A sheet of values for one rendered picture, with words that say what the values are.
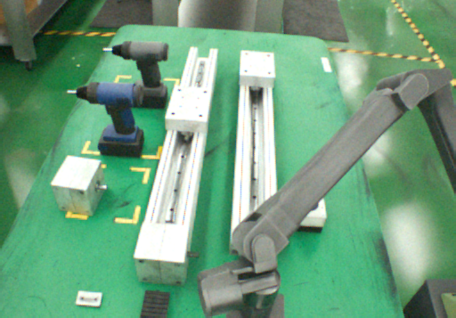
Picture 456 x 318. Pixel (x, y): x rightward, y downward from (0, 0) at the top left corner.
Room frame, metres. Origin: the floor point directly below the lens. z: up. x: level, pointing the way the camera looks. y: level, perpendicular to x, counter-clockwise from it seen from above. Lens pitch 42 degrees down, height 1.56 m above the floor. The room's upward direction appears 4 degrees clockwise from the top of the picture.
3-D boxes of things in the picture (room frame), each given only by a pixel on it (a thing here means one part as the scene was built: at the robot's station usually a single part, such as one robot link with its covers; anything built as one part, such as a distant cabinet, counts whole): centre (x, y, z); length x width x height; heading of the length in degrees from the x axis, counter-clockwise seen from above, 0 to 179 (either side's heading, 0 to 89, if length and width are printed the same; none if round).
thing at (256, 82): (1.17, -0.08, 0.87); 0.16 x 0.11 x 0.07; 0
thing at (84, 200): (0.64, 0.34, 0.83); 0.11 x 0.10 x 0.10; 85
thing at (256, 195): (0.92, -0.08, 0.82); 0.80 x 0.10 x 0.09; 0
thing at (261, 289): (0.33, -0.07, 0.98); 0.07 x 0.06 x 0.07; 110
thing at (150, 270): (0.47, 0.10, 0.83); 0.12 x 0.09 x 0.10; 90
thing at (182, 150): (0.92, 0.11, 0.82); 0.80 x 0.10 x 0.09; 0
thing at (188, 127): (0.92, 0.11, 0.87); 0.16 x 0.11 x 0.07; 0
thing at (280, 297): (0.33, -0.07, 0.92); 0.10 x 0.07 x 0.07; 89
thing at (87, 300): (0.37, 0.26, 0.78); 0.05 x 0.03 x 0.01; 93
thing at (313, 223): (0.64, -0.20, 0.81); 0.10 x 0.08 x 0.06; 90
